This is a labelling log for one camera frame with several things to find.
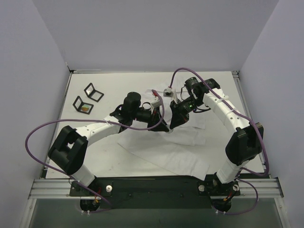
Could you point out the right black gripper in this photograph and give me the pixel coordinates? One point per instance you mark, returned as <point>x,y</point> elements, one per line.
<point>179,111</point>

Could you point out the black frame stand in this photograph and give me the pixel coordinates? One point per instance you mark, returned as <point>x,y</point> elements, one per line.
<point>78,104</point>
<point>92,93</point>

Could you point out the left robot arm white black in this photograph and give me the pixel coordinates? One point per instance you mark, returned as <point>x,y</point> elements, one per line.
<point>69,148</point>

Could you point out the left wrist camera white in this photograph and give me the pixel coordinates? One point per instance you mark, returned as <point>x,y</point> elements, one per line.
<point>156,102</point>

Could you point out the black frame stand upper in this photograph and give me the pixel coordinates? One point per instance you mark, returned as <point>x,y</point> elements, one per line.
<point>92,93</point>

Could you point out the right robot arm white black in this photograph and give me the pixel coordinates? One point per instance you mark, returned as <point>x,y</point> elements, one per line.
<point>245,142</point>

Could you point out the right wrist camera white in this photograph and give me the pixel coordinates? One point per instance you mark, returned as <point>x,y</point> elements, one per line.
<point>171,93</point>

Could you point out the aluminium front rail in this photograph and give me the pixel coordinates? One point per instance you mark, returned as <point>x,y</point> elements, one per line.
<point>50,189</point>

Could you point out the colourful painted round brooch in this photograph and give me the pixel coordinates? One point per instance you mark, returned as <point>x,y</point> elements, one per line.
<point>85,109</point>

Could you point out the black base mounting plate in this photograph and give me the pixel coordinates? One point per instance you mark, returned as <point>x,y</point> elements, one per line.
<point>158,192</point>

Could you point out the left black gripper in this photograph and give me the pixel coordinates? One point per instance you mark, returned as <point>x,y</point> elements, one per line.
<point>155,118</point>

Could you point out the black frame stand lower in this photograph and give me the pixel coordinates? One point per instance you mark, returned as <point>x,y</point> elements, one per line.
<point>78,104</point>

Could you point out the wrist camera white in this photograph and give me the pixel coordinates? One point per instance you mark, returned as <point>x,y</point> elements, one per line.
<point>171,93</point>
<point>156,102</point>

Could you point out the white garment shirt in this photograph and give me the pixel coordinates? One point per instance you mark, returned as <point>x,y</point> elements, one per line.
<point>171,151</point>

